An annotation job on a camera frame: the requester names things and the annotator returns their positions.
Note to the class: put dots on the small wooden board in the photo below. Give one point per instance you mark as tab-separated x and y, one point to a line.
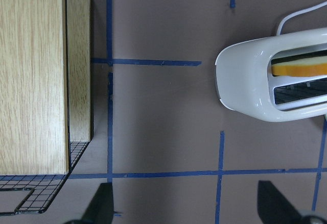
78	43

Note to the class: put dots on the large wooden board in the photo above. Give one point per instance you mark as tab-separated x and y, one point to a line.
34	118

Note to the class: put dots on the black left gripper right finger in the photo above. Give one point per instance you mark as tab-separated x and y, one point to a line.
273	207

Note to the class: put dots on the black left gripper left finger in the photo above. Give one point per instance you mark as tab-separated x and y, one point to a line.
101	207

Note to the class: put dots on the black wire basket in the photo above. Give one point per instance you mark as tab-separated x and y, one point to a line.
41	190

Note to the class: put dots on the white two-slot toaster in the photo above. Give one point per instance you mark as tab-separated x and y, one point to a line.
245	82

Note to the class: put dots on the orange toast slice in toaster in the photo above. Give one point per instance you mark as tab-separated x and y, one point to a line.
305	67

